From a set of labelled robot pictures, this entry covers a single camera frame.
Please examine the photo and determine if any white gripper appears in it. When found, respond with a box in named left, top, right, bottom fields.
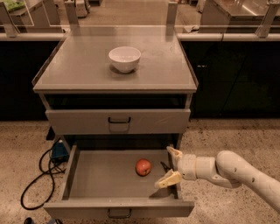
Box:
left=154, top=146, right=197, bottom=189

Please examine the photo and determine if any red apple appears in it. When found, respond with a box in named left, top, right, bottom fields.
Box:
left=135, top=158, right=151, bottom=177

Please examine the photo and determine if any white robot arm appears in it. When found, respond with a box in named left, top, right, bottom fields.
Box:
left=155, top=146, right=280, bottom=213

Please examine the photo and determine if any closed grey top drawer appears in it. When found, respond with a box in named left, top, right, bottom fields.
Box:
left=45, top=109, right=191, bottom=135

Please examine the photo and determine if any open grey middle drawer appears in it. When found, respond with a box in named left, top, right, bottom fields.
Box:
left=44, top=145, right=194, bottom=219

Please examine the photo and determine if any grey drawer cabinet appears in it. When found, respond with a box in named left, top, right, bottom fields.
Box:
left=33, top=26, right=197, bottom=150

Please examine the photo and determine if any blue power box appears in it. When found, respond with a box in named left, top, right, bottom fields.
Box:
left=50, top=140, right=69, bottom=163

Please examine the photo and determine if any white ceramic bowl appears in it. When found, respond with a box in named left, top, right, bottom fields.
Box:
left=108, top=46, right=141, bottom=73

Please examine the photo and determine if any steel background table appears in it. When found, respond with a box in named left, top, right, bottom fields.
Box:
left=199, top=0, right=270, bottom=33

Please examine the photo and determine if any green object on table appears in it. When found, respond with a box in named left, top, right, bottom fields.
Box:
left=3, top=0, right=25, bottom=12

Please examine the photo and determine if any black middle drawer handle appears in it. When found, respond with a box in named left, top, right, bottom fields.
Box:
left=107, top=208, right=132, bottom=219

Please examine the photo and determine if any black drawer handle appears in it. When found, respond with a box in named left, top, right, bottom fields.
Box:
left=107, top=208, right=132, bottom=219
left=108, top=116, right=131, bottom=124

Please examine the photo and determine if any black top drawer handle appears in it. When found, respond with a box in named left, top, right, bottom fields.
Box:
left=108, top=116, right=131, bottom=124

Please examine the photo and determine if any black floor cable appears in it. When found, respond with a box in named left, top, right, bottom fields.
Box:
left=20, top=147, right=67, bottom=211

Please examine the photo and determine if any white horizontal rail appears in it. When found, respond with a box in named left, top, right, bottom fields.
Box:
left=0, top=31, right=280, bottom=42

